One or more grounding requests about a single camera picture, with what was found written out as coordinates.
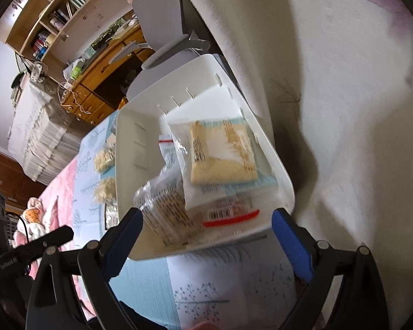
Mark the row of green books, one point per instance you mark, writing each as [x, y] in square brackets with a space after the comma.
[75, 0]

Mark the cartoon plush toy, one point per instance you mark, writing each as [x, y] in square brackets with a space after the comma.
[34, 218]

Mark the wooden bookshelf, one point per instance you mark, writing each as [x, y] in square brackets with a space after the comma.
[55, 13]

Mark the grey office chair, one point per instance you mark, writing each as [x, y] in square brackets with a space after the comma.
[158, 10]

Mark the white plastic bin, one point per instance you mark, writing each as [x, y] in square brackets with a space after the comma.
[151, 134]

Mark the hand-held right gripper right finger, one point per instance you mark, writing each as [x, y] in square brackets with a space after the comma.
[292, 244]

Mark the clear packet with brown label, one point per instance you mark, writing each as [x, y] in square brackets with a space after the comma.
[168, 209]

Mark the white floral curtain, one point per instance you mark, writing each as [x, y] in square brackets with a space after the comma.
[330, 75]

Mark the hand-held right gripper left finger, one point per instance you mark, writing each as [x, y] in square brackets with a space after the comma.
[124, 244]

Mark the green packet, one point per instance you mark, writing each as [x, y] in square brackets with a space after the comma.
[76, 73]

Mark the floral bag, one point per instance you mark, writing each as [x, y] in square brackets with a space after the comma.
[38, 72]

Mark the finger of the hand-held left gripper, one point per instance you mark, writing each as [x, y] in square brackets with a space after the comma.
[55, 235]

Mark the yellow cracker packet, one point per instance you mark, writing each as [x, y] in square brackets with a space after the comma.
[220, 151]

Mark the row of red books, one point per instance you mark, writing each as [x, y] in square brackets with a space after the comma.
[41, 44]

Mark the wooden desk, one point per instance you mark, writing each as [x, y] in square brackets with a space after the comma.
[99, 75]

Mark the dark cloth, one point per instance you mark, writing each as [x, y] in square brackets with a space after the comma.
[134, 316]

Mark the pink blanket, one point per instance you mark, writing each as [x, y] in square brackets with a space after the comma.
[62, 185]

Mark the lace-covered furniture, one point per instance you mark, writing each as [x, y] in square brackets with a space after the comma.
[38, 127]

